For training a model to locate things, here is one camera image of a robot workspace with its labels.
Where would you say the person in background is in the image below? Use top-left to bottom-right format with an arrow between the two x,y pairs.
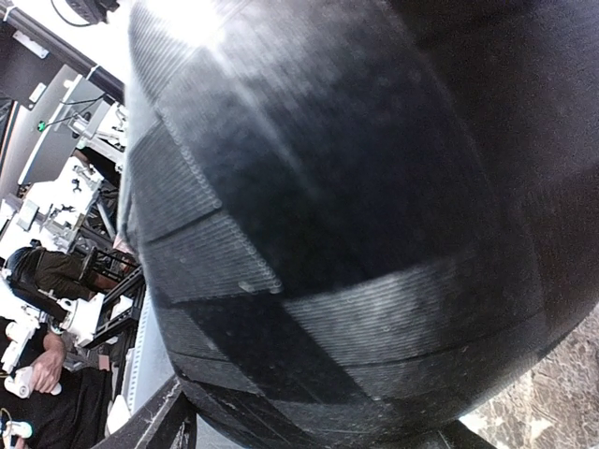
1,246 -> 113,448

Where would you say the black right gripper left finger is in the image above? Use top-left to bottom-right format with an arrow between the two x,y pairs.
94,375 -> 197,449

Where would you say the black quilted glasses case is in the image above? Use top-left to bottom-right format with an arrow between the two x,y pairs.
120,1 -> 598,448

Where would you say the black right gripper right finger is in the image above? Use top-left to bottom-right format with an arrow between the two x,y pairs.
402,420 -> 496,449

